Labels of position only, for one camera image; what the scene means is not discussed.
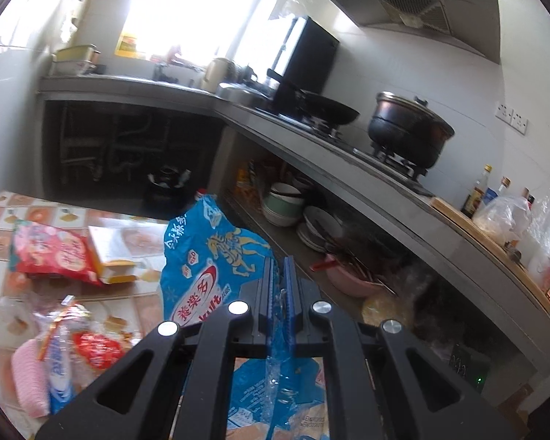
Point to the cream kettle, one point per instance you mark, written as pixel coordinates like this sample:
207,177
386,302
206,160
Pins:
216,75

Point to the wooden cutting board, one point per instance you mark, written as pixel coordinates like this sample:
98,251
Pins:
467,231

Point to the wall socket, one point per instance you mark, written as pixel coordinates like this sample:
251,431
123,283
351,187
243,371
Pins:
512,117

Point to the grey kitchen counter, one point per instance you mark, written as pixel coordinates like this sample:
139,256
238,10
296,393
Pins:
440,238

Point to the pink plastic basin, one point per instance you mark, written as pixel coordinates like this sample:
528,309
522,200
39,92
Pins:
348,282

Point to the black wok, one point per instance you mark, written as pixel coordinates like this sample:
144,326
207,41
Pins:
325,110

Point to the orange packets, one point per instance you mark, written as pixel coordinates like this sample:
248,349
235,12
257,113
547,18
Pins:
250,185

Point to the dark sauce bottle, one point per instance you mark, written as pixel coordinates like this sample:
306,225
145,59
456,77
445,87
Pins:
474,197

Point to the small clear plastic bag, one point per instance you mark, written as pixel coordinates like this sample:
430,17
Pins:
502,220

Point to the yellow packet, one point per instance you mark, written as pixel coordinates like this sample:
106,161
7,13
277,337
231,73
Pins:
127,45

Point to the blue plastic snack bag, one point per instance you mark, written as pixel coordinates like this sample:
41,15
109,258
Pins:
201,256

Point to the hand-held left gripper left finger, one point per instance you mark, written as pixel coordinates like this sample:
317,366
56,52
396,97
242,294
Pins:
272,316

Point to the black window panel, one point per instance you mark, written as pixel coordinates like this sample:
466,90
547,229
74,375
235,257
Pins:
311,59

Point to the gas stove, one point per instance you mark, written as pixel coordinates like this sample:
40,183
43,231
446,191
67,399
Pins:
348,146

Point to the stack of bowls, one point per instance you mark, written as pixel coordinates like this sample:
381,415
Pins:
282,206

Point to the dark bin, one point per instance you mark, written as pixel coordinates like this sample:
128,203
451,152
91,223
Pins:
165,190

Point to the enamel basin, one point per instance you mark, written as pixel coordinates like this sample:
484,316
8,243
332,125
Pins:
75,55

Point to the clear bottle blue label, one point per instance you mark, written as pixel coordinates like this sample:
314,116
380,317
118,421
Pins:
495,192

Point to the white yellow cardboard box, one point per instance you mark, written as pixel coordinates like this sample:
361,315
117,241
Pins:
107,245

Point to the yellow sack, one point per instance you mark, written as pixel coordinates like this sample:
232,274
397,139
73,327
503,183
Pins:
387,311

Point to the large clear plastic bag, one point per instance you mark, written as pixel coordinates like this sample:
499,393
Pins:
547,229

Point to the pink sponge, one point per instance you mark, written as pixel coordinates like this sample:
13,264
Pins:
27,376

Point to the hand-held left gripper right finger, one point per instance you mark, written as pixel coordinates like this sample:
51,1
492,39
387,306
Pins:
294,316

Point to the dark cooking pot with lid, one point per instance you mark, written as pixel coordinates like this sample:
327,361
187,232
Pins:
408,133

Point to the sink drain pipe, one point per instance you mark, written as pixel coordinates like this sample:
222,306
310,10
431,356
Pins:
119,142

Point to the printed tablecloth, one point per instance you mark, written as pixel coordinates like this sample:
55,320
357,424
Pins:
9,211

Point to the clear plastic bag red print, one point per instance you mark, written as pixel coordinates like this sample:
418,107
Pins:
96,348

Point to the red snack packet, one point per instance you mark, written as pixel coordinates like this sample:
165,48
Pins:
50,252

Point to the stack of white plates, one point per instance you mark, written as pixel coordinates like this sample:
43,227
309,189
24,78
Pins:
321,231

